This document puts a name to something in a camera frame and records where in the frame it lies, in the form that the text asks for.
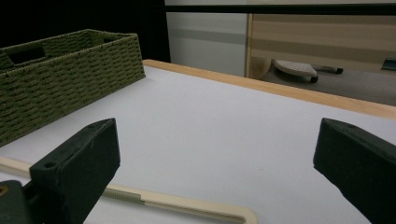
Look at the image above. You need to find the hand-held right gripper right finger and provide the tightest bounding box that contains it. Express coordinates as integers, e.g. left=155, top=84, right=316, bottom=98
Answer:
left=313, top=118, right=396, bottom=224

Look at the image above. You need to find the white table cover sheet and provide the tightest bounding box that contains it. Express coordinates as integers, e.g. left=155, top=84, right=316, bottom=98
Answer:
left=0, top=64, right=396, bottom=224

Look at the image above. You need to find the light wooden desk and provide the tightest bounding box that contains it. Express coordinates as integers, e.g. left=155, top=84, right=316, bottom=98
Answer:
left=246, top=12, right=396, bottom=79

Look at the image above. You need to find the white cabinet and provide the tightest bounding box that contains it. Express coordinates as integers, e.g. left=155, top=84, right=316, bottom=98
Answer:
left=164, top=0, right=250, bottom=77

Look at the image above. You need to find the cream clothes hanger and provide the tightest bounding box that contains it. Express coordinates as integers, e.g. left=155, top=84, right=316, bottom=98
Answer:
left=0, top=156, right=259, bottom=224

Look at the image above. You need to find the green woven basket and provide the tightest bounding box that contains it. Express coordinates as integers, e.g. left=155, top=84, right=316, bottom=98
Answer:
left=0, top=28, right=147, bottom=147

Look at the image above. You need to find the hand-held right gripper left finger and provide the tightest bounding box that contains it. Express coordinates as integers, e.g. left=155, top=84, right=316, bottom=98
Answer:
left=29, top=118, right=121, bottom=224

